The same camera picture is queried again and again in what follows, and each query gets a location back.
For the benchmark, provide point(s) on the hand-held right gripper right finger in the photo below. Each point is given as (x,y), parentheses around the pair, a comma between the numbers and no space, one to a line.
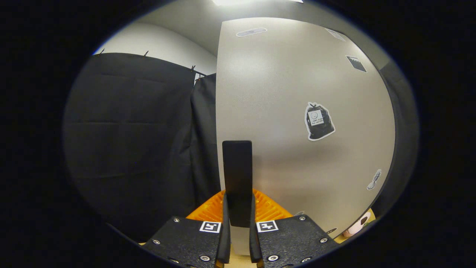
(293,238)

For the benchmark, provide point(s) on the ceiling light panel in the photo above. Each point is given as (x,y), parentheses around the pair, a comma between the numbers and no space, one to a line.
(232,2)

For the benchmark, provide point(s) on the pink plush toy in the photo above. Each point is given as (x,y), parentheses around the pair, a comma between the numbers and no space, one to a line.
(359,225)

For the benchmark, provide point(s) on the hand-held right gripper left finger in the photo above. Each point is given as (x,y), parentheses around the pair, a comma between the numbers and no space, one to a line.
(186,238)

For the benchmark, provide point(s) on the black backdrop cloth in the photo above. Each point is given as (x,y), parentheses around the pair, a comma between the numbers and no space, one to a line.
(130,141)

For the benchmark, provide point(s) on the white cabinet door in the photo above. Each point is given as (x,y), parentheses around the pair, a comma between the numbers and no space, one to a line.
(279,93)

